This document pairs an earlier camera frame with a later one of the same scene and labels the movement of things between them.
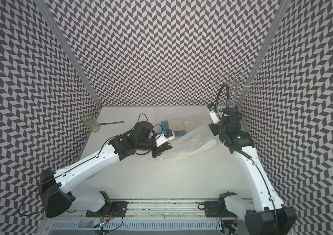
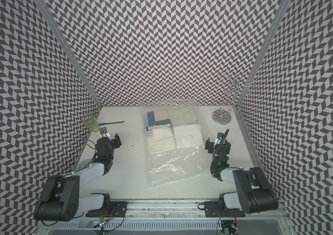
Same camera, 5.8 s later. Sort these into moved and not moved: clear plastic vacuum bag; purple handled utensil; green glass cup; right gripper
Moved: right gripper; clear plastic vacuum bag
Not moved: green glass cup; purple handled utensil
